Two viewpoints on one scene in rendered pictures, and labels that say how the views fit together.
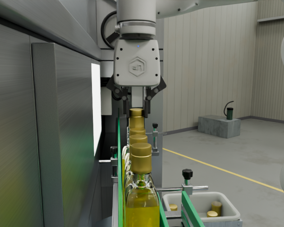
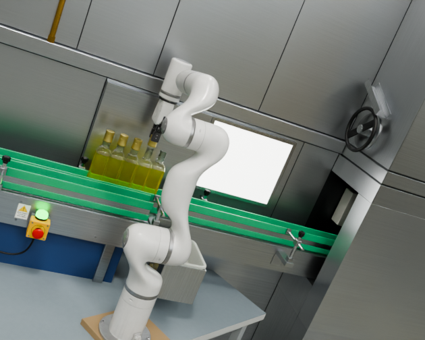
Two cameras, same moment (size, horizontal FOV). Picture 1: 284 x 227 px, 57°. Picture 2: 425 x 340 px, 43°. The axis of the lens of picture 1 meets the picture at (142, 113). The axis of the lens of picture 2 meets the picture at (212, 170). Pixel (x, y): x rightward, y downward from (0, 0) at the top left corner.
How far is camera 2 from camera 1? 2.14 m
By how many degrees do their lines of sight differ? 71
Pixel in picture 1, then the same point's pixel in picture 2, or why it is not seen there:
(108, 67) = (342, 164)
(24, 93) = (92, 92)
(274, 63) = not seen: outside the picture
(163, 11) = not seen: hidden behind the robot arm
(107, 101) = (342, 207)
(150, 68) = (157, 115)
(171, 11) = not seen: hidden behind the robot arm
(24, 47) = (100, 79)
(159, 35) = (392, 152)
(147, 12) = (164, 86)
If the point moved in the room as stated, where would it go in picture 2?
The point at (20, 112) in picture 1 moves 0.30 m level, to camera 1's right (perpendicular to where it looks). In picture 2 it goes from (88, 95) to (84, 114)
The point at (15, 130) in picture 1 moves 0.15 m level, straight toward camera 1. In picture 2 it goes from (81, 97) to (46, 90)
